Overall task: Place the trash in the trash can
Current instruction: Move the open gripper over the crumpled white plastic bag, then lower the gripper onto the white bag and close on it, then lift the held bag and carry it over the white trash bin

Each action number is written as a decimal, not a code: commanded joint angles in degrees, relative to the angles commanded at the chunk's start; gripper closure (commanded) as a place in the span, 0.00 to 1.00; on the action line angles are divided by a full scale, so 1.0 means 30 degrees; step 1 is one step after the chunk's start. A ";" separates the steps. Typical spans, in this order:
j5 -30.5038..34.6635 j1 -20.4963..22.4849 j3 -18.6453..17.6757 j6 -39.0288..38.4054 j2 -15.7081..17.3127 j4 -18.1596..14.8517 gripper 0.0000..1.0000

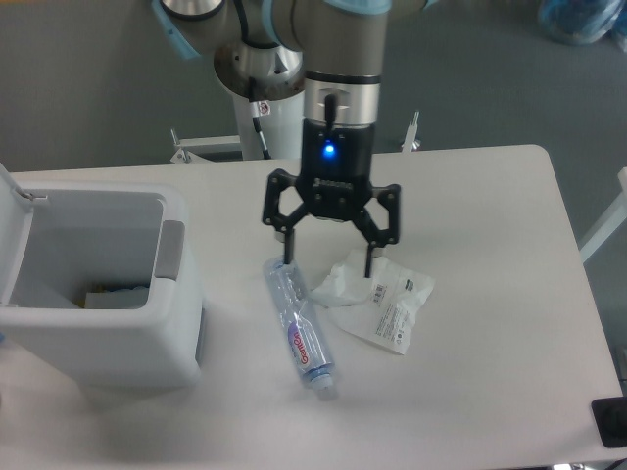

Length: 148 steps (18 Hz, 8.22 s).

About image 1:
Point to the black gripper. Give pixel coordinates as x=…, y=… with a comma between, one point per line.
x=337, y=169

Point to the black device at table edge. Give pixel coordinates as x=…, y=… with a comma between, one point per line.
x=610, y=418

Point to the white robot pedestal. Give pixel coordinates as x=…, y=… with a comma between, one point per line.
x=264, y=108

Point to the crushed clear plastic bottle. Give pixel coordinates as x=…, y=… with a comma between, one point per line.
x=298, y=319

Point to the trash inside can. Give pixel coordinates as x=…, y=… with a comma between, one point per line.
x=103, y=296

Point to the white trash can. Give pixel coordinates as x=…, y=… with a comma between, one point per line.
x=59, y=235

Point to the white plastic wrapper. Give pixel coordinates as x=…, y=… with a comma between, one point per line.
x=380, y=309

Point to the white pedestal base frame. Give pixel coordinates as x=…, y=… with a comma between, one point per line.
x=229, y=148

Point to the blue plastic bag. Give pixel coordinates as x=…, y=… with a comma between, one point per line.
x=580, y=23

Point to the white metal frame leg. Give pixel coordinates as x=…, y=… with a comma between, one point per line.
x=610, y=220

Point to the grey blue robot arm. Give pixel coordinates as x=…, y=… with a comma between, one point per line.
x=330, y=54

